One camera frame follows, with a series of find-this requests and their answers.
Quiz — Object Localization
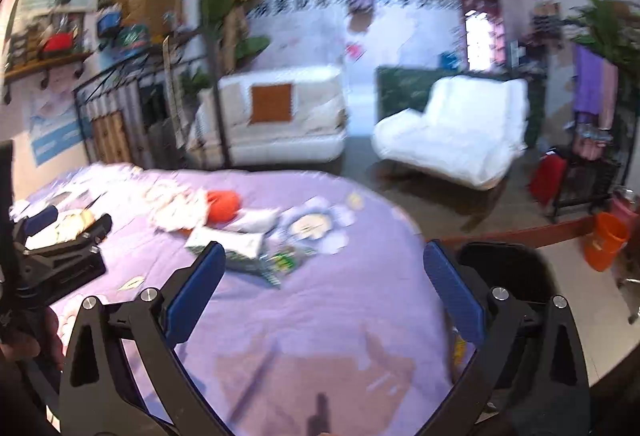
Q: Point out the dark trash bin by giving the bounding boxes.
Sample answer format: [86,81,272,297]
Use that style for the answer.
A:
[457,242,558,406]

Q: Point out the person's left hand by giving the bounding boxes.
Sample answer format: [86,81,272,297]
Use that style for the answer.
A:
[1,308,65,371]

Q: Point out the floral snack bag orange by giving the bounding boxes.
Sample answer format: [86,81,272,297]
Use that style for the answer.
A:
[25,208,96,249]

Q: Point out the crumpled beige plastic bag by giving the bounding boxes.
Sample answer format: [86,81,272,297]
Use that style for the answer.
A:
[144,183,208,232]

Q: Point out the orange plastic bucket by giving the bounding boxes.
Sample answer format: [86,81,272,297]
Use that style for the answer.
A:
[582,211,630,272]

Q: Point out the pink bucket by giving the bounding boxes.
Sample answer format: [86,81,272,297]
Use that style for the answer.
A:
[611,187,639,233]

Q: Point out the red bag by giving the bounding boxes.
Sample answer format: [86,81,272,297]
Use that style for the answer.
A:
[528,151,567,206]

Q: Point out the orange foam fruit net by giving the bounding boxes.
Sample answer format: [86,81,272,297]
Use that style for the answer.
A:
[206,190,241,223]

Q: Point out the black towel rack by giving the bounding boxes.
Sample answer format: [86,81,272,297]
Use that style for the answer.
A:
[549,56,639,221]

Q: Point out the purple floral bed sheet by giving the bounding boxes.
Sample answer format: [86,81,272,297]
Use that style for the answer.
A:
[27,165,452,435]

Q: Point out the white padded rocking chair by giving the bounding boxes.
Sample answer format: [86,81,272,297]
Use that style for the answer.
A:
[371,75,529,191]

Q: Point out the orange brown cushion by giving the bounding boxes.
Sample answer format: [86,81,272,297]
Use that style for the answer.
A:
[250,84,293,124]

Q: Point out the purple hanging towel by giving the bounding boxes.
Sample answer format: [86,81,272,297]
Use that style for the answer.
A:
[574,44,604,115]

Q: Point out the white wicker sofa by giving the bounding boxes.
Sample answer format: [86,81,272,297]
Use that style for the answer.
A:
[186,65,347,167]

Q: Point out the dark green floral panel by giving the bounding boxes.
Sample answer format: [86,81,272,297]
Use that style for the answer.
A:
[375,66,547,149]

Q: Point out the wooden wall shelf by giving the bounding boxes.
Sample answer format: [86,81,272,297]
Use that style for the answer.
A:
[2,14,97,105]

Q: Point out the black iron bed frame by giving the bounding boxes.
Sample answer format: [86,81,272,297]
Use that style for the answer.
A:
[73,27,233,170]

